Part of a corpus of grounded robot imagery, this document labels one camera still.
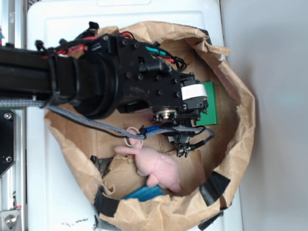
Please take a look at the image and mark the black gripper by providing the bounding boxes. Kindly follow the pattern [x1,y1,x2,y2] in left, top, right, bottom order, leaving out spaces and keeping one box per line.
[117,35,209,157]

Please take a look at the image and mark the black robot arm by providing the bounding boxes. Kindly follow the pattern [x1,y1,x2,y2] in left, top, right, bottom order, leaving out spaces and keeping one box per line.
[0,32,208,157]

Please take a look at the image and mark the green rectangular block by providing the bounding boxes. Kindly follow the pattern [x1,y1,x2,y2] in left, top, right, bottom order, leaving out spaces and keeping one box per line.
[196,81,218,126]

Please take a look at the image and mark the pink plush bunny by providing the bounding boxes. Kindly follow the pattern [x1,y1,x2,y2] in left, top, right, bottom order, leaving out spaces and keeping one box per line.
[115,138,181,193]

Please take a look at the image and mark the brown paper bag liner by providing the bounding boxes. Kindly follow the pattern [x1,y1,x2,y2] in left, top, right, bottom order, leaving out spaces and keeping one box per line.
[45,21,256,231]

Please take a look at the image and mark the blue ridged block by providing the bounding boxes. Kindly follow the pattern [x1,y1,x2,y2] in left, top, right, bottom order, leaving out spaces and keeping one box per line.
[123,185,164,202]

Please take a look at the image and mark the white plastic bin lid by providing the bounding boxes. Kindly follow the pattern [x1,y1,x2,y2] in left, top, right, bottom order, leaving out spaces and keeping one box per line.
[26,0,244,231]

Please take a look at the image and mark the black metal mounting plate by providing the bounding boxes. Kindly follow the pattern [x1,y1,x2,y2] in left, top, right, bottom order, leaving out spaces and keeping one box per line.
[0,109,16,177]

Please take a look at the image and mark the grey braided cable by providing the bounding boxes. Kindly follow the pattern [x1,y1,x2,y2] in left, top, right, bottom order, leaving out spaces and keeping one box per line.
[0,98,215,154]

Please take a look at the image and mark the aluminium frame rail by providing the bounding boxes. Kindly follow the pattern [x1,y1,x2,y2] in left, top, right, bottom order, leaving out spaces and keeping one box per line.
[0,0,28,231]

